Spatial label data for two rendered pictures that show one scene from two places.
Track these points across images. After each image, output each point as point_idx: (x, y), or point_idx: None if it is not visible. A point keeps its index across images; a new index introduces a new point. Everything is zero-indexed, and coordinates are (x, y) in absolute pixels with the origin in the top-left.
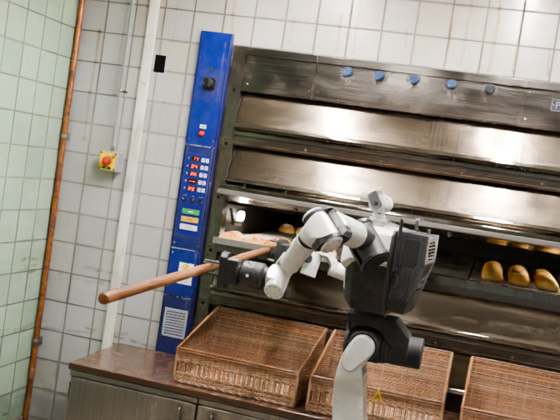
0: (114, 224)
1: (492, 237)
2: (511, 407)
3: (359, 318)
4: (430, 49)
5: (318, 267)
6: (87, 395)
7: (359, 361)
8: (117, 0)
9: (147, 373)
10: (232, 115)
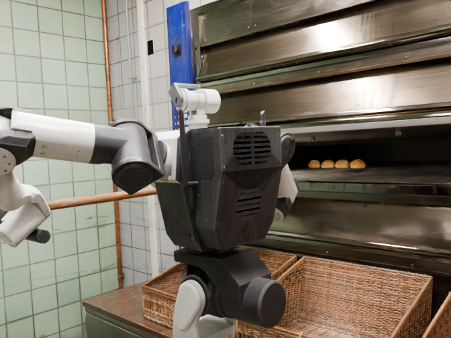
0: None
1: (444, 123)
2: None
3: (185, 258)
4: None
5: None
6: (94, 328)
7: (188, 317)
8: (121, 11)
9: (132, 309)
10: (198, 71)
